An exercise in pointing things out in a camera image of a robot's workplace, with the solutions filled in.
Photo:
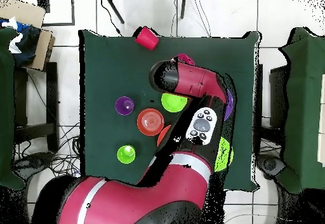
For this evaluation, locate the large purple bowl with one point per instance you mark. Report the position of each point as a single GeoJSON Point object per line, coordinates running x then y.
{"type": "Point", "coordinates": [229, 104]}

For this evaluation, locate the cardboard box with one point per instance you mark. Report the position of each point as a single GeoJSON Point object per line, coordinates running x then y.
{"type": "Point", "coordinates": [22, 12]}

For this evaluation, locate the black tripod leg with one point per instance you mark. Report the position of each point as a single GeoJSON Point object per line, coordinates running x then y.
{"type": "Point", "coordinates": [115, 10]}
{"type": "Point", "coordinates": [183, 8]}

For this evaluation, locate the black stool frame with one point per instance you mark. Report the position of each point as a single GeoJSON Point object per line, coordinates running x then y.
{"type": "Point", "coordinates": [52, 107]}

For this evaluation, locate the green cloth covered table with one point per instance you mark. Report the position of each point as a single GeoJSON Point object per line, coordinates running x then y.
{"type": "Point", "coordinates": [6, 107]}
{"type": "Point", "coordinates": [302, 107]}

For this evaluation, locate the large orange-red bowl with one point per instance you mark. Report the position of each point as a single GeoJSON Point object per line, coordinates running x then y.
{"type": "Point", "coordinates": [162, 135]}

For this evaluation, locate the red cup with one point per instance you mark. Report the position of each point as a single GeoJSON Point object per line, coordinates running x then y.
{"type": "Point", "coordinates": [146, 38]}

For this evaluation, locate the small green bowl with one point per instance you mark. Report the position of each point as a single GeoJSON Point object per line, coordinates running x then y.
{"type": "Point", "coordinates": [172, 103]}

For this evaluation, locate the green cup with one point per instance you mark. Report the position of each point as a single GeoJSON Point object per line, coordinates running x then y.
{"type": "Point", "coordinates": [124, 155]}

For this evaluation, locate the purple cup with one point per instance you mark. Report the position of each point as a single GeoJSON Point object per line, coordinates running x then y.
{"type": "Point", "coordinates": [123, 104]}

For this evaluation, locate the black rectangular frame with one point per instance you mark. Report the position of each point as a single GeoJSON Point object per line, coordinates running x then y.
{"type": "Point", "coordinates": [73, 10]}

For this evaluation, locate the pink bowl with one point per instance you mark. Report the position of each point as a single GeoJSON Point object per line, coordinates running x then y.
{"type": "Point", "coordinates": [186, 57]}

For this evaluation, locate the blue and white cloth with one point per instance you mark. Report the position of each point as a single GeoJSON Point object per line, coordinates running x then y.
{"type": "Point", "coordinates": [28, 43]}

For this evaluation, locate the dark green tablecloth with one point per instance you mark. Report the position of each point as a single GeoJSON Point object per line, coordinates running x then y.
{"type": "Point", "coordinates": [106, 56]}

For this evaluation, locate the small orange bowl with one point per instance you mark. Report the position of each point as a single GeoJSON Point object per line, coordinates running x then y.
{"type": "Point", "coordinates": [150, 122]}

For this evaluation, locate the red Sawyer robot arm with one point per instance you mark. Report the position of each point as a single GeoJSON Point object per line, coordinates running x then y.
{"type": "Point", "coordinates": [152, 198]}

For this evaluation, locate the large green bowl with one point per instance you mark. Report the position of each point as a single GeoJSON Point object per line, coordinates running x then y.
{"type": "Point", "coordinates": [223, 155]}

